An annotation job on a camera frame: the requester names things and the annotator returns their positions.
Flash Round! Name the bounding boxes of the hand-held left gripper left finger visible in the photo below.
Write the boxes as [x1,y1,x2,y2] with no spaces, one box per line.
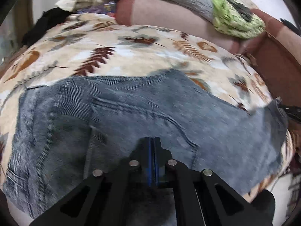
[28,137,154,226]

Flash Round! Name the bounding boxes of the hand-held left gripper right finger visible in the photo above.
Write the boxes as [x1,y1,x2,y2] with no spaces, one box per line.
[154,137,253,226]

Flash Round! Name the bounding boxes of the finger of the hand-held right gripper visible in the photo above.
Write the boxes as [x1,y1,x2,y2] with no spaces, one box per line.
[276,96,301,120]

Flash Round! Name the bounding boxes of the blue denim pants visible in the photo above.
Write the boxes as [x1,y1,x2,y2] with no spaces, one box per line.
[5,68,288,226]

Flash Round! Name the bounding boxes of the brown upholstered headboard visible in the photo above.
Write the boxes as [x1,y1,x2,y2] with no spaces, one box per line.
[235,8,301,106]

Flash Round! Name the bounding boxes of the leaf-printed beige blanket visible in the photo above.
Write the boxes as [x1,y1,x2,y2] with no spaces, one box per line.
[0,13,294,203]

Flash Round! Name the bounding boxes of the green patterned folded blanket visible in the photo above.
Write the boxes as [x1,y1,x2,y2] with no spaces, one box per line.
[200,0,266,39]

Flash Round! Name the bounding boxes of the dark olive cloth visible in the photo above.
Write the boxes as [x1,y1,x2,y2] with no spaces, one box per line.
[224,0,253,23]

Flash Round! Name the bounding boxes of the pink and brown bolster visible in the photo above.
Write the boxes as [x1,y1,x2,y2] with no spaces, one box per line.
[116,0,240,52]

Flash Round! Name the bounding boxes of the purple printed cloth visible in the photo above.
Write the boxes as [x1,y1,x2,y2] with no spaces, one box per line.
[75,1,118,17]

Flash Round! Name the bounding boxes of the black cloth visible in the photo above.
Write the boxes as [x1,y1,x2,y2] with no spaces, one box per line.
[22,7,76,46]

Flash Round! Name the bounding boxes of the wooden door with glass panel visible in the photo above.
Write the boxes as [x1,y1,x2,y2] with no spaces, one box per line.
[0,0,33,62]

